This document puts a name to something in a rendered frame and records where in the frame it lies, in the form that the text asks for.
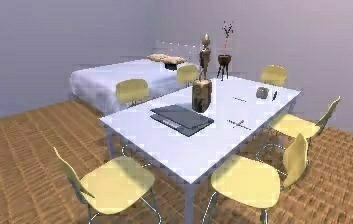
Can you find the grey mug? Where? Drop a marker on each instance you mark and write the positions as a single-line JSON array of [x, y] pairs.
[[262, 92]]

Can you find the thin dark pencil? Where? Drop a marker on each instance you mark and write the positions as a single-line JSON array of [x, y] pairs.
[[239, 99], [239, 124]]

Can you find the tan patterned pillow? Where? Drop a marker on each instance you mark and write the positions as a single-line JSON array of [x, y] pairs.
[[174, 60], [157, 57]]

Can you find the white dining table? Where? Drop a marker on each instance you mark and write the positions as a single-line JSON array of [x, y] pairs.
[[184, 150]]

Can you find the grey closed laptop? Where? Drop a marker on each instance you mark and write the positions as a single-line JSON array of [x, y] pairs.
[[182, 119]]

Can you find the wooden figure statue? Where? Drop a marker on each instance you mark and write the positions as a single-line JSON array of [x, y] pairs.
[[202, 90]]

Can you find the yellow chair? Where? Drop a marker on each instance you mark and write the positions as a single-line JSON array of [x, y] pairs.
[[117, 186], [250, 181], [132, 90], [274, 74], [187, 74], [297, 125]]

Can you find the black pen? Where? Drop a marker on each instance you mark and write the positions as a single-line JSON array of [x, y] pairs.
[[274, 95]]

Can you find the white bed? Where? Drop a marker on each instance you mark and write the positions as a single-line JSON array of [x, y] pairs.
[[117, 78]]

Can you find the dark potted twig plant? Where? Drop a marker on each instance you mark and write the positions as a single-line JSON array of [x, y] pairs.
[[224, 61]]

